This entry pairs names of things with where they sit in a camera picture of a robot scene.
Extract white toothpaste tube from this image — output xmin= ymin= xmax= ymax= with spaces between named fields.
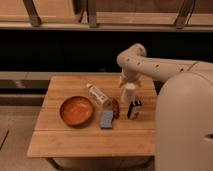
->
xmin=86 ymin=83 xmax=108 ymax=104

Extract orange bowl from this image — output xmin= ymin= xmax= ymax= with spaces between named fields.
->
xmin=60 ymin=96 xmax=94 ymax=127

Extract wooden table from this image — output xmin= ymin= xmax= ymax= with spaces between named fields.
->
xmin=27 ymin=75 xmax=157 ymax=158

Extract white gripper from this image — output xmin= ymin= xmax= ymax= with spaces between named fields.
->
xmin=119 ymin=72 xmax=141 ymax=87

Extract brown wooden object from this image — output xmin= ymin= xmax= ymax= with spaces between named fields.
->
xmin=108 ymin=98 xmax=120 ymax=118

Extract blue sponge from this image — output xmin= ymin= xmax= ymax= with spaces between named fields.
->
xmin=100 ymin=110 xmax=113 ymax=129

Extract metal shelf frame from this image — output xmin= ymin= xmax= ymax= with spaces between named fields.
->
xmin=0 ymin=0 xmax=213 ymax=32

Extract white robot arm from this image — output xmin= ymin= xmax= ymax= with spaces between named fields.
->
xmin=117 ymin=43 xmax=213 ymax=171

